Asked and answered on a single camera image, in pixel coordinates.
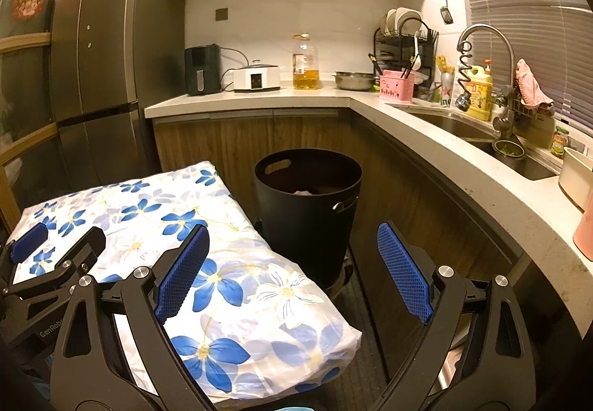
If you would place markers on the steel bowl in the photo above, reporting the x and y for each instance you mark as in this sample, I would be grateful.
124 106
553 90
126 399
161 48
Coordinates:
354 81

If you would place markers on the kitchen counter with wooden cabinets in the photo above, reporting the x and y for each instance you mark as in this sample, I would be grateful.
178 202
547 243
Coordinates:
241 142

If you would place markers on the white plate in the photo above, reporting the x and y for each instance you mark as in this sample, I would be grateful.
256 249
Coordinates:
390 20
408 18

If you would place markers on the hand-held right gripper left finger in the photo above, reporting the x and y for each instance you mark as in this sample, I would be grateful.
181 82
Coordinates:
180 272

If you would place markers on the light blue cloth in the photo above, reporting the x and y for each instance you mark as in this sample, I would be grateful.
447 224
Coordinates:
296 408

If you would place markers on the white electric cooker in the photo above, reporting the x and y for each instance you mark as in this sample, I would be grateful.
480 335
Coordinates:
257 78

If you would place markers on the white pot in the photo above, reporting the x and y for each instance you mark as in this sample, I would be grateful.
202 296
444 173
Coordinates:
577 179

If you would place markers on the pink dish cloth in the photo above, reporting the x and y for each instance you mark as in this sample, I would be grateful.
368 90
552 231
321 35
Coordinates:
532 86

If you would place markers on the small glass jar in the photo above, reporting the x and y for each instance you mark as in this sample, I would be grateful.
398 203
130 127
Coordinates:
559 142

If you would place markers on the grey steel refrigerator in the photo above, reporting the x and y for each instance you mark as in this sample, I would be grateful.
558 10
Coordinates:
116 68

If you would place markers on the pink cup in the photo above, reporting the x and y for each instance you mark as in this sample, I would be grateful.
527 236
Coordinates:
584 235

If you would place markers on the white ladle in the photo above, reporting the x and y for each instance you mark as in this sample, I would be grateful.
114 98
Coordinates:
417 59

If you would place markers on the wooden glass sliding door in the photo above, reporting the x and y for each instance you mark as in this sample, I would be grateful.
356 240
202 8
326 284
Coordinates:
28 40

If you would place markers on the blue floral white blanket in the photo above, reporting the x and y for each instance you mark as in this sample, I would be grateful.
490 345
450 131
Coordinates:
250 309

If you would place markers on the black air fryer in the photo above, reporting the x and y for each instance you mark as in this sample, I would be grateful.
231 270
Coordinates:
201 68

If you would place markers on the black dish rack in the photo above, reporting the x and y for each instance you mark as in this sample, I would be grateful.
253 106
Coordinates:
384 52

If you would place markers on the sink strainer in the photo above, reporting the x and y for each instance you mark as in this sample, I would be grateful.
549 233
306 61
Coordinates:
508 149

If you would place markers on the brown wall socket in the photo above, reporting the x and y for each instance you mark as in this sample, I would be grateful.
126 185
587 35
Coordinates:
221 14

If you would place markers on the black trash bin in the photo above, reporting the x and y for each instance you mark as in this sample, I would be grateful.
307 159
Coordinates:
301 230

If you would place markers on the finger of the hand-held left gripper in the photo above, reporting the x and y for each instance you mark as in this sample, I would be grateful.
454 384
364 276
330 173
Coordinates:
28 242
83 249

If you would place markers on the cooking oil bottle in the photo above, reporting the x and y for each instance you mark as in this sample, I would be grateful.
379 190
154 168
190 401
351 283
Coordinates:
305 68

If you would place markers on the pink utensil holder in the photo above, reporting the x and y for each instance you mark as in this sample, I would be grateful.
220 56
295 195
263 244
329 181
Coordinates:
396 89

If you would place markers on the yellow detergent bottle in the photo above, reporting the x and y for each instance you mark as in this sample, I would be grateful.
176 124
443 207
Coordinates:
479 93

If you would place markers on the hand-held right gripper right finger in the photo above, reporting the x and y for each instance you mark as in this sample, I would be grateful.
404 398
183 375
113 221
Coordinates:
405 272

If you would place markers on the steel sink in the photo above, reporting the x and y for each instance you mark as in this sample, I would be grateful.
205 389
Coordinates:
454 126

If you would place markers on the steel kitchen faucet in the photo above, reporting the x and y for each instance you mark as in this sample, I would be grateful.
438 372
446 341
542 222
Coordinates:
507 49

